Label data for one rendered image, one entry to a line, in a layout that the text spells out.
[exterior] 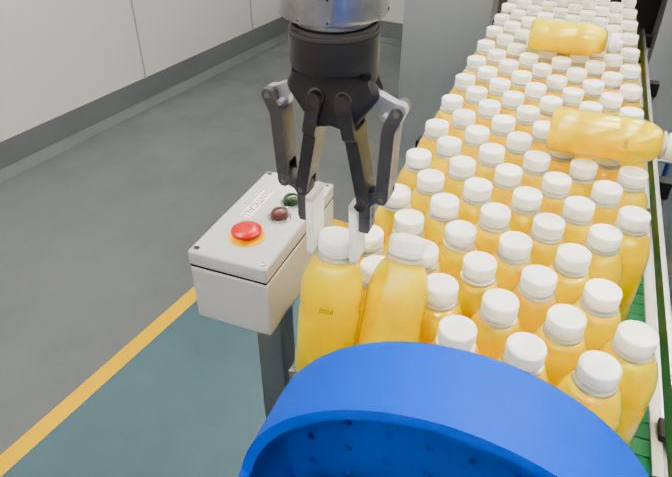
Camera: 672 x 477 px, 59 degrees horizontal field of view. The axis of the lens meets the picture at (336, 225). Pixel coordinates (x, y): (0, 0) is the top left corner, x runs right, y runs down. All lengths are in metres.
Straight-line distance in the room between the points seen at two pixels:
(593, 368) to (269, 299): 0.34
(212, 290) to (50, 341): 1.65
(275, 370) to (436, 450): 0.48
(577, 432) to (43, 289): 2.34
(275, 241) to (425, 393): 0.38
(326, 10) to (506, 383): 0.29
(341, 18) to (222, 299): 0.38
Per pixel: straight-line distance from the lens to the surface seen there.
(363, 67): 0.49
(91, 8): 3.72
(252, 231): 0.70
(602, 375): 0.62
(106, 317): 2.36
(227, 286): 0.70
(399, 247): 0.63
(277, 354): 0.87
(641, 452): 0.82
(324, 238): 0.60
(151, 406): 2.02
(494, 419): 0.36
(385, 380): 0.37
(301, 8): 0.47
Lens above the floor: 1.51
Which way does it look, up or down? 34 degrees down
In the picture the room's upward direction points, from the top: straight up
